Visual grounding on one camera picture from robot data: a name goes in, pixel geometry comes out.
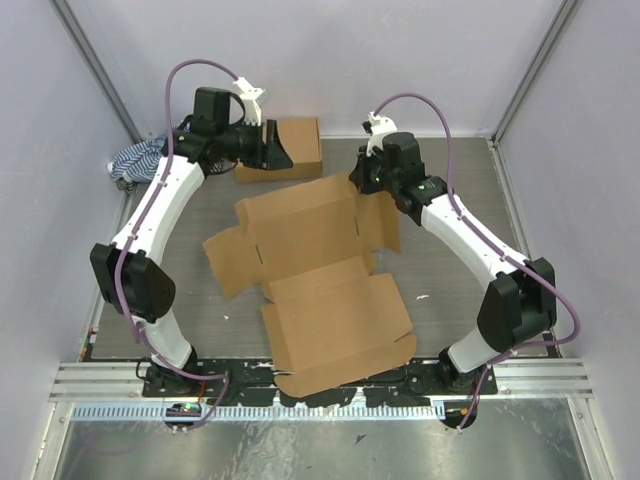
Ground brown cardboard box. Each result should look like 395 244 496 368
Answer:
234 117 323 183

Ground slotted grey cable duct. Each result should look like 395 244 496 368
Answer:
70 401 445 422

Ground aluminium frame rail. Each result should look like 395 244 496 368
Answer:
49 362 149 401

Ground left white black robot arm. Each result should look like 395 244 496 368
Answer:
90 78 293 397

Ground blue striped crumpled cloth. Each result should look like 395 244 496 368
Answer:
106 132 168 193

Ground brown cardboard blanks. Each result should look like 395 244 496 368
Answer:
203 173 417 398

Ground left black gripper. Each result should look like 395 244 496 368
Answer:
217 117 294 171

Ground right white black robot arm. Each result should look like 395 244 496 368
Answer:
349 132 557 395

